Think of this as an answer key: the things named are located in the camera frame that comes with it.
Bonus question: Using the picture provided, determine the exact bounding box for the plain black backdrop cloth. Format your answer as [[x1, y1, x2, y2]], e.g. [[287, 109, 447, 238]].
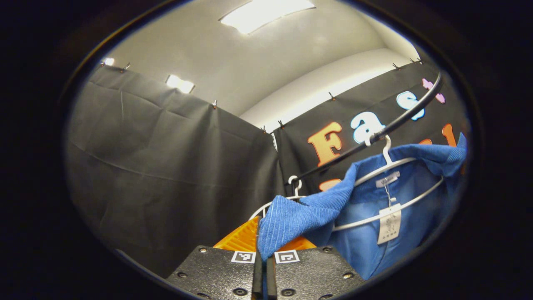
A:
[[66, 65, 288, 279]]

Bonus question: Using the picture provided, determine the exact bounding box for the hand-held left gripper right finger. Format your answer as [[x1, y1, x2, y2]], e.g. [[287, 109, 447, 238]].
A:
[[266, 236, 366, 300]]

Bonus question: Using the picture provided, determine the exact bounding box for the black clothes rail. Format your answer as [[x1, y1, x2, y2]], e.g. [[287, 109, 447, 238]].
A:
[[286, 72, 443, 186]]

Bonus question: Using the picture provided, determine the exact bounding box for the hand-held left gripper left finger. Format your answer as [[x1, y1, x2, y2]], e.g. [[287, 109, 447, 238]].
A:
[[166, 216, 264, 300]]

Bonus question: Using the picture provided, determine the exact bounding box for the white plastic hanger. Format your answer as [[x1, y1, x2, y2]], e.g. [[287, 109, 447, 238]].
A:
[[332, 133, 445, 232], [249, 175, 308, 221]]

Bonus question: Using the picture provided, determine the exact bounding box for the blue corduroy jacket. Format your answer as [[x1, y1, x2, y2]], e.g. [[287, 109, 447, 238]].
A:
[[257, 132, 468, 280]]

